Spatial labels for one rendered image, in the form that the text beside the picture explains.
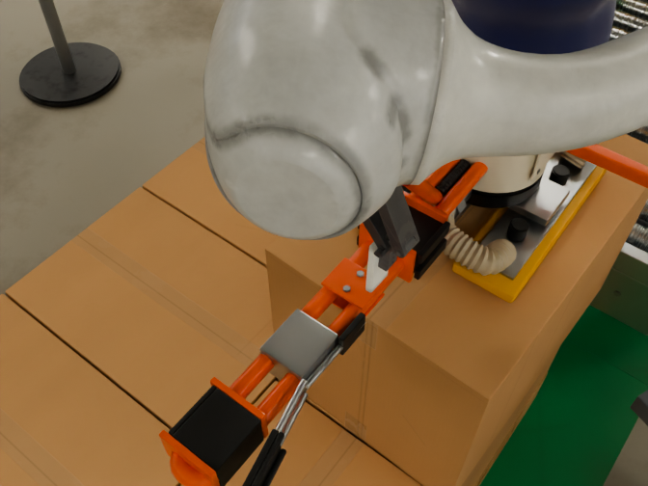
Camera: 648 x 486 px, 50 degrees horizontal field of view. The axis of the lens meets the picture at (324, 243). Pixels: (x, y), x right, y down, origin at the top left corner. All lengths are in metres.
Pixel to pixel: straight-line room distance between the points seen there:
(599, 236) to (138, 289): 0.94
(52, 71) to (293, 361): 2.44
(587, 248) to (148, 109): 2.04
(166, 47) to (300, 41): 2.83
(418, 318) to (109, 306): 0.77
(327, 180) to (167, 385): 1.15
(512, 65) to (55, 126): 2.57
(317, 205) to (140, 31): 2.97
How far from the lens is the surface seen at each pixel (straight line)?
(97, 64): 3.08
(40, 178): 2.69
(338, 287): 0.84
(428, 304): 1.03
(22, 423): 1.48
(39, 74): 3.10
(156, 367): 1.46
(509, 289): 1.03
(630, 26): 2.44
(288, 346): 0.80
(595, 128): 0.41
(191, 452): 0.75
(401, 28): 0.35
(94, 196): 2.56
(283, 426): 0.75
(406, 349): 0.99
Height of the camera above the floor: 1.78
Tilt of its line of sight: 51 degrees down
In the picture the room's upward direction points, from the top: straight up
